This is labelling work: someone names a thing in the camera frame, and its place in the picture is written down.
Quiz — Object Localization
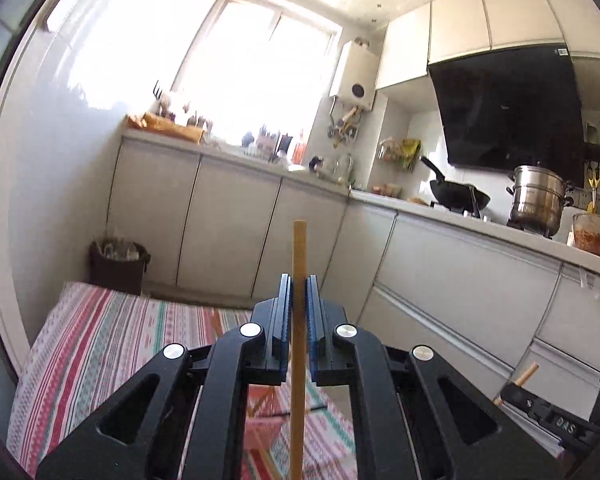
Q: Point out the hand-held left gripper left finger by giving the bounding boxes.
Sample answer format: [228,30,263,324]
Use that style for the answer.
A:
[36,272,293,480]

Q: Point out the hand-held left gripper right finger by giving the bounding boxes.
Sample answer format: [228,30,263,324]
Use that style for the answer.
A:
[305,274,566,480]

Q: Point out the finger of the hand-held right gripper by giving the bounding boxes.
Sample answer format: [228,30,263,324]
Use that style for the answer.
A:
[493,384,537,413]

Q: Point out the tan wooden chopstick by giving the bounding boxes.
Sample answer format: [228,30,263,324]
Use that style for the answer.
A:
[514,362,539,387]
[289,220,307,480]

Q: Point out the black chopstick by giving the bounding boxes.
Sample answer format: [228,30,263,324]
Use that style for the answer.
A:
[246,404,329,418]

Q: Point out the row of white cabinet doors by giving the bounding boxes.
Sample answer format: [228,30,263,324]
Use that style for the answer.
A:
[105,127,600,461]

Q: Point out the clear kettle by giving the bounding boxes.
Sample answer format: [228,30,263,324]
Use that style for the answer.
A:
[336,152,355,183]

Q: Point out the glass bowl with red food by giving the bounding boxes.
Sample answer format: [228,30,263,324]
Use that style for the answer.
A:
[572,211,600,261]

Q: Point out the dark trash bin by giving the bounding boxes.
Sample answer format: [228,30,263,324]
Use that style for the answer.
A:
[90,237,151,296]

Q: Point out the patterned striped tablecloth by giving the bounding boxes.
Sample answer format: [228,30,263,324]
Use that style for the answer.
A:
[6,281,361,480]

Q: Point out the black wok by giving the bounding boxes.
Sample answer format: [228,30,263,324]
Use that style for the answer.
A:
[419,155,492,213]

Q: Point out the yellow snack packet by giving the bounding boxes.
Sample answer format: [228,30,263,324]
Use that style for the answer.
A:
[399,138,422,171]

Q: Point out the steel steamer pot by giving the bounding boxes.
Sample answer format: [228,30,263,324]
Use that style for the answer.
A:
[506,162,575,237]

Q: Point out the white gas water heater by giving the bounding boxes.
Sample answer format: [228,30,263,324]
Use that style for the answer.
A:
[328,37,381,111]

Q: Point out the kitchen window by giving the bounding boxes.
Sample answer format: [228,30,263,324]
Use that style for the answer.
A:
[172,0,341,153]

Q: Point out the black range hood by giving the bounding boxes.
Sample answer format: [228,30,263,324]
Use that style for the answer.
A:
[427,42,586,188]

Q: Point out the frosted glass sliding door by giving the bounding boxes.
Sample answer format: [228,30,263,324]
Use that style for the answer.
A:
[0,0,96,411]

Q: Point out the small handled basket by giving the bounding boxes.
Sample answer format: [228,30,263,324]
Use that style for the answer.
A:
[255,127,281,153]

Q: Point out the wall-mounted steel basket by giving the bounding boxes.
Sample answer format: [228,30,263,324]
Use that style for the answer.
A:
[377,137,403,163]

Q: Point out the white upper wall cabinets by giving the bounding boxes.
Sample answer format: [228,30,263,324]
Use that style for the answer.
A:
[375,0,600,91]

